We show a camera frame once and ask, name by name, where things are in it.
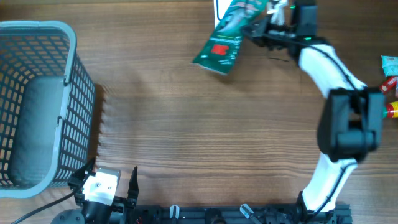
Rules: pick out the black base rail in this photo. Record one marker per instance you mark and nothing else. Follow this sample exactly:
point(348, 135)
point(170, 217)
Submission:
point(281, 213)

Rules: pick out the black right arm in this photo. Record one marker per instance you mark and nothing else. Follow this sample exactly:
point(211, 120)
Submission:
point(350, 126)

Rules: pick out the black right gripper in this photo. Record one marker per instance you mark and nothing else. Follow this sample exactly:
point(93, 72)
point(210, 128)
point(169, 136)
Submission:
point(260, 33)

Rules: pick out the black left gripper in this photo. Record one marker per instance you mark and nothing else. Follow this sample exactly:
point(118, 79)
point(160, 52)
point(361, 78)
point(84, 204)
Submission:
point(119, 203)

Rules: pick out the white barcode scanner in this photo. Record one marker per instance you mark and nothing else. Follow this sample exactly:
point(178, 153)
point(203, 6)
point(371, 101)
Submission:
point(220, 8)

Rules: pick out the orange sauce bottle green cap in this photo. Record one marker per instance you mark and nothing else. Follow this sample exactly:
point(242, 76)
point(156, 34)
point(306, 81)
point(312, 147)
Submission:
point(391, 110)

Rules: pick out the grey plastic mesh basket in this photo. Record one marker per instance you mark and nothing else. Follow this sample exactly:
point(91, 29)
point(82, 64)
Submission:
point(47, 102)

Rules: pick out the red coffee stick sachet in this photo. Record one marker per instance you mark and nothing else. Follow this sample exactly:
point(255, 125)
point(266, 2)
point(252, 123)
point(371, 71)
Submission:
point(388, 84)

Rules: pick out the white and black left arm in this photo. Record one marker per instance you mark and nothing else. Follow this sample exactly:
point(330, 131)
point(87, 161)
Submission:
point(94, 214)

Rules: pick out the green gloves package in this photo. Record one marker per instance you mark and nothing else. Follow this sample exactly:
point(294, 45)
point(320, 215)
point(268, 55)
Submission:
point(221, 50)

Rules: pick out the teal wet wipes pack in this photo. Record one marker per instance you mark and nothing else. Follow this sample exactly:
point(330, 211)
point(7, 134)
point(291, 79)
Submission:
point(390, 65)

